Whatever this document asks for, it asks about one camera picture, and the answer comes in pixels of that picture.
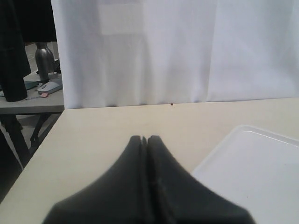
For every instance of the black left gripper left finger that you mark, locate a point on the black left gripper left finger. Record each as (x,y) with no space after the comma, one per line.
(120,196)

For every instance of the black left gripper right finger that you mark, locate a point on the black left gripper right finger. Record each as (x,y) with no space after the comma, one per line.
(178,198)

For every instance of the white curtain backdrop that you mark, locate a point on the white curtain backdrop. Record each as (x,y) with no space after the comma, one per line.
(148,52)

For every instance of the grey side table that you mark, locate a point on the grey side table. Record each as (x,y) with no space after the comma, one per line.
(48,109)

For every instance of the white plastic tray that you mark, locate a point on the white plastic tray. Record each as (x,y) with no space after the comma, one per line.
(258,170)

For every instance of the grey computer mouse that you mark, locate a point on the grey computer mouse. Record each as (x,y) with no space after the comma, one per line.
(50,87)

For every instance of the teal flat object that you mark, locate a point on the teal flat object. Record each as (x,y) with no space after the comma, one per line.
(31,84)

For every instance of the silver metal flask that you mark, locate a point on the silver metal flask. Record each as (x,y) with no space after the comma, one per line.
(45,61)

